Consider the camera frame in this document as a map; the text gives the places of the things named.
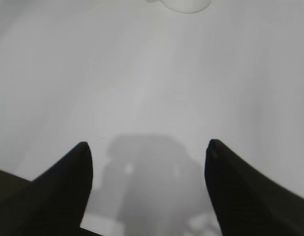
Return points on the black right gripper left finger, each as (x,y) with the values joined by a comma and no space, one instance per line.
(54,203)

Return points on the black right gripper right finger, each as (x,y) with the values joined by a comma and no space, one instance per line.
(246,202)

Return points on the white ceramic mug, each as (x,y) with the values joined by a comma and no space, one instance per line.
(183,6)

